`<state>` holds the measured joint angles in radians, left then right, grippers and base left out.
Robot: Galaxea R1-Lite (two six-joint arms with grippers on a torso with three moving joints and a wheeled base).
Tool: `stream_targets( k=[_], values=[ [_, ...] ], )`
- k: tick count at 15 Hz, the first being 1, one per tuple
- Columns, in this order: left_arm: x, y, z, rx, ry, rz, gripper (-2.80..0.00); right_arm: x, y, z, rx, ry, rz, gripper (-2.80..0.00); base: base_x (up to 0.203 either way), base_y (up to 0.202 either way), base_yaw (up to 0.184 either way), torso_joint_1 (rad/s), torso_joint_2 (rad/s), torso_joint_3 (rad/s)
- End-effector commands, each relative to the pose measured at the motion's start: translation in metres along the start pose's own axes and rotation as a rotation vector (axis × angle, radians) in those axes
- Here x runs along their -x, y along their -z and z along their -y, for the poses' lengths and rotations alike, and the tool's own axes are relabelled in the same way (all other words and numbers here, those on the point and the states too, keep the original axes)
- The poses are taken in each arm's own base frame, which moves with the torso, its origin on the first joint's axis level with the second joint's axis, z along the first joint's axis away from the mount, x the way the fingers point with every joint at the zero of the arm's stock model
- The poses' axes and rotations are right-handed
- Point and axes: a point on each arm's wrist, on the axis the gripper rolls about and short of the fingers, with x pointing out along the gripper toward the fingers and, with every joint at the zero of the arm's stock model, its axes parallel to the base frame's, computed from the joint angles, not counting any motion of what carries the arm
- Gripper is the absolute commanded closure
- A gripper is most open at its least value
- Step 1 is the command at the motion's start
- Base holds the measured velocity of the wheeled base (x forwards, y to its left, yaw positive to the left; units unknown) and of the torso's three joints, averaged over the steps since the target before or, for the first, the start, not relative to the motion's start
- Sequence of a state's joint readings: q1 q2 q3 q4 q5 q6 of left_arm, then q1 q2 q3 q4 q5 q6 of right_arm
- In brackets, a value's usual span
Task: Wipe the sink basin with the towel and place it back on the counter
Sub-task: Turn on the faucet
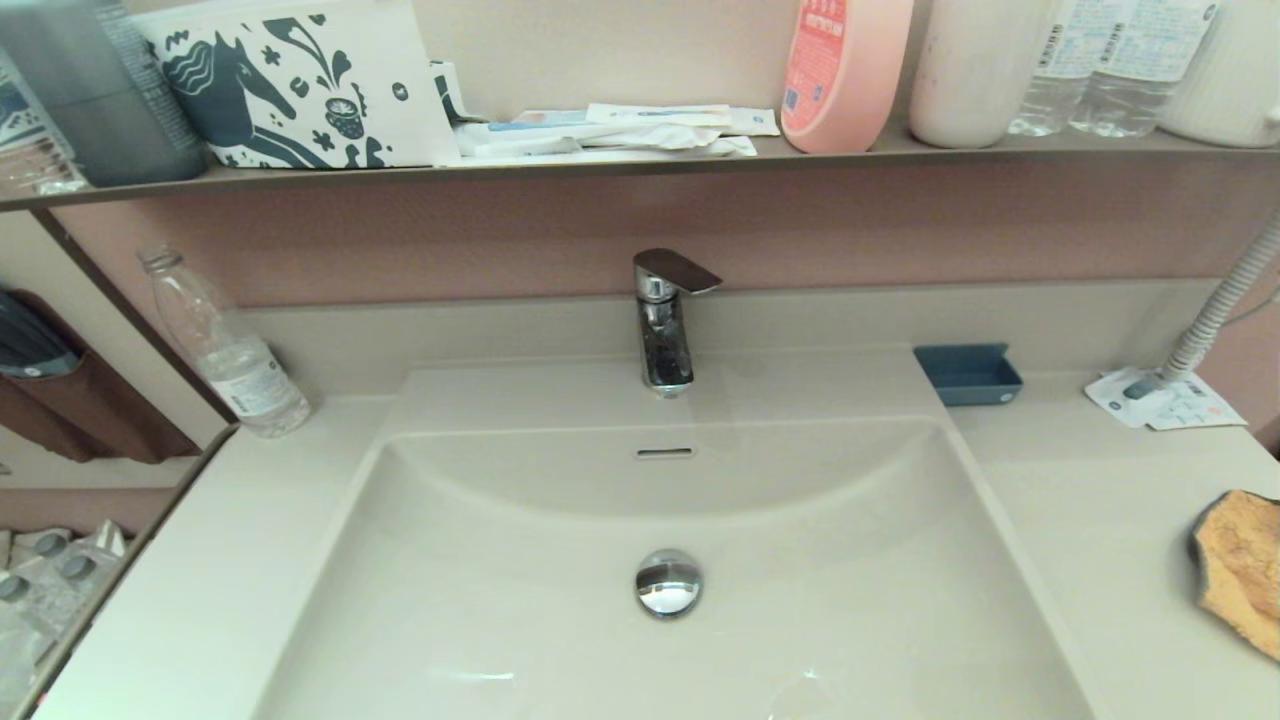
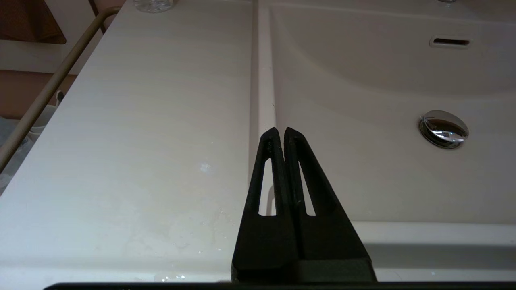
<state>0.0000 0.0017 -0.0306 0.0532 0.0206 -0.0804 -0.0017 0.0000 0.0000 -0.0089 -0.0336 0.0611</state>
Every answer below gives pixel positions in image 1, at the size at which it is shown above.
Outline chrome single-lever faucet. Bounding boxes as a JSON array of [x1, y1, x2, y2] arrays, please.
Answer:
[[632, 248, 723, 399]]

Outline orange and grey cleaning cloth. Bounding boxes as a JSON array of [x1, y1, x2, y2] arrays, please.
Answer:
[[1190, 489, 1280, 663]]

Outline beige ceramic sink basin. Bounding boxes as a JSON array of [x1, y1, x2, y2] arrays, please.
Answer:
[[250, 360, 1101, 720]]

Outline chrome drain stopper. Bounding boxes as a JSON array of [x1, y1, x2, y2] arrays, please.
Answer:
[[635, 548, 704, 619]]

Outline white flat sachet packet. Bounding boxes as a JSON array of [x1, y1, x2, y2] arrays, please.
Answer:
[[455, 110, 758, 165]]

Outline white toothbrush packet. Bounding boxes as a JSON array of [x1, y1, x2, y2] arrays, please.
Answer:
[[585, 103, 781, 137]]

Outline blue plastic soap tray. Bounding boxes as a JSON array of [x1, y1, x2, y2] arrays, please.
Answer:
[[913, 343, 1024, 407]]

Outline pink lotion bottle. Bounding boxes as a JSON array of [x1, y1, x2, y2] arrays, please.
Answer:
[[780, 0, 914, 154]]

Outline uncapped clear plastic bottle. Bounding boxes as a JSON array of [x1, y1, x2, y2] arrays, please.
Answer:
[[137, 245, 312, 439]]

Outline cream ceramic container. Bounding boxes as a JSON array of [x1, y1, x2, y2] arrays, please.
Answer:
[[908, 0, 1059, 149]]

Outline white paper leaflets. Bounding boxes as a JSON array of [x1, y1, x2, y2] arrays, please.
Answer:
[[1084, 366, 1191, 429]]

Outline clear labelled water bottle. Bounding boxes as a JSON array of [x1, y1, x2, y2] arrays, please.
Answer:
[[1068, 0, 1221, 139], [1008, 0, 1101, 137]]

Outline brown hanging pouch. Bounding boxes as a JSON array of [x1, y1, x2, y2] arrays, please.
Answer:
[[0, 288, 201, 465]]

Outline white card with orange print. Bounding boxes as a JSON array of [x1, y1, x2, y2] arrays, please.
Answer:
[[1145, 396, 1248, 432]]

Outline grey cylindrical container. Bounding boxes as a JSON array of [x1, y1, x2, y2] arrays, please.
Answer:
[[0, 0, 211, 188]]

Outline dark item in pouch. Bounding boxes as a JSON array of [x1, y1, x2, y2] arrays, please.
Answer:
[[0, 290, 81, 379]]

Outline plastic-wrapped bottle pack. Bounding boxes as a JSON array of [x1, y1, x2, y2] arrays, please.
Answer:
[[0, 520, 129, 706]]

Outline patterned blue white box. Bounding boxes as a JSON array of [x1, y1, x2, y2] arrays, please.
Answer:
[[0, 50, 86, 196]]

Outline white ribbed container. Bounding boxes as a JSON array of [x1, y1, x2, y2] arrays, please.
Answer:
[[1160, 0, 1280, 148]]

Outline brown wall shelf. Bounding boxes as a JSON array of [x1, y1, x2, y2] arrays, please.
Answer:
[[0, 120, 1280, 213]]

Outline white corrugated hose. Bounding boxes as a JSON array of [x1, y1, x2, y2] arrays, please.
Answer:
[[1122, 205, 1280, 401]]

